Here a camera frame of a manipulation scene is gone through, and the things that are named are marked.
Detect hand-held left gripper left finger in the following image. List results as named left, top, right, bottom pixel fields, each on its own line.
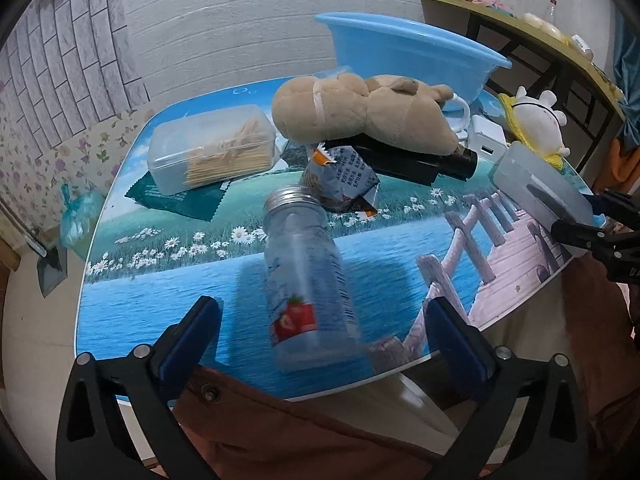
left=54, top=296, right=223, bottom=480

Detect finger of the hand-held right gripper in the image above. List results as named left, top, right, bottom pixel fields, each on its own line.
left=550, top=220, right=640, bottom=261
left=587, top=190, right=640, bottom=226

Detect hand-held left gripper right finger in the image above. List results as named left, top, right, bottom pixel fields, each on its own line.
left=425, top=297, right=588, bottom=480

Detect white rabbit plush toy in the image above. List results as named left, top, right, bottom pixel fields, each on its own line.
left=497, top=86, right=571, bottom=168

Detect clear bottle with metal lid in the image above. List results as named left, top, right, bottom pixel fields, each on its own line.
left=262, top=185, right=363, bottom=372

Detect white charger plug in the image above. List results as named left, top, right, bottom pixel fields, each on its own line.
left=467, top=114, right=508, bottom=158

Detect green foil packet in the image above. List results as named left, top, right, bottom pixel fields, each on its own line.
left=124, top=170, right=231, bottom=222

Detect white plastic hook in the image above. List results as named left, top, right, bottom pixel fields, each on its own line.
left=440, top=92, right=473, bottom=141

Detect blue plastic basin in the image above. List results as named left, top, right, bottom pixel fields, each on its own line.
left=315, top=11, right=513, bottom=103

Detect blue curtain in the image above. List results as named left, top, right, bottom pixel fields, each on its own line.
left=612, top=10, right=640, bottom=141

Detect grey dustpan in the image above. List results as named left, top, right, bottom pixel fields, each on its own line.
left=22, top=230, right=68, bottom=298

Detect person's brown trousers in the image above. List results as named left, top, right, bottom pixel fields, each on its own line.
left=172, top=250, right=640, bottom=480

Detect teal plastic bag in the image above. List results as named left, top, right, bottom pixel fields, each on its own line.
left=60, top=184, right=108, bottom=261

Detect black rectangular box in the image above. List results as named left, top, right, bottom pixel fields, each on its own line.
left=320, top=132, right=478, bottom=186

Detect clear toothpick box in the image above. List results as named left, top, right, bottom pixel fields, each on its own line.
left=147, top=105, right=278, bottom=195

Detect grey orange snack packet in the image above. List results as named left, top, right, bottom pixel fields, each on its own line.
left=299, top=144, right=381, bottom=218

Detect wooden side table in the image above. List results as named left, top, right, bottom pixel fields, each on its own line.
left=420, top=0, right=628, bottom=181

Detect brown plush toy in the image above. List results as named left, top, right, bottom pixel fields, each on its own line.
left=271, top=74, right=463, bottom=156

